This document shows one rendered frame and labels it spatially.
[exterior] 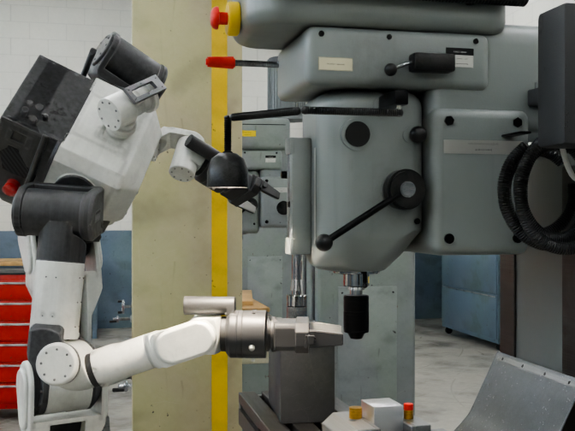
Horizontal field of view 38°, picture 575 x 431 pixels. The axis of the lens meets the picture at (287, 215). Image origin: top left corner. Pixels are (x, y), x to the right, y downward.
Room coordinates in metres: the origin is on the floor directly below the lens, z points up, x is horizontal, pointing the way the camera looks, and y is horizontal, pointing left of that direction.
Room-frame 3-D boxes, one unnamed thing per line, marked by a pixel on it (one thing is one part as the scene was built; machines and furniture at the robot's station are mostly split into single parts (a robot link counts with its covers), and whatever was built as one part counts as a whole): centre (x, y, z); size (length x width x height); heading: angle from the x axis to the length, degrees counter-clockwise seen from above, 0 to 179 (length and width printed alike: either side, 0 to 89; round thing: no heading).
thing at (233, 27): (1.49, 0.10, 1.76); 0.06 x 0.02 x 0.06; 13
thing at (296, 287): (1.96, -0.02, 1.28); 0.03 x 0.03 x 0.11
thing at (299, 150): (1.51, -0.02, 1.44); 0.04 x 0.04 x 0.21; 13
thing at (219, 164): (1.45, 0.10, 1.49); 0.07 x 0.07 x 0.06
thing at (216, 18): (1.48, 0.12, 1.76); 0.04 x 0.03 x 0.04; 13
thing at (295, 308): (1.96, -0.02, 1.19); 0.05 x 0.05 x 0.06
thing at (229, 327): (1.56, 0.14, 1.20); 0.11 x 0.11 x 0.11; 88
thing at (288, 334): (1.54, 0.02, 1.19); 0.13 x 0.12 x 0.10; 178
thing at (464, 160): (1.58, -0.32, 1.47); 0.24 x 0.19 x 0.26; 13
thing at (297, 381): (1.91, -0.03, 1.06); 0.22 x 0.12 x 0.20; 8
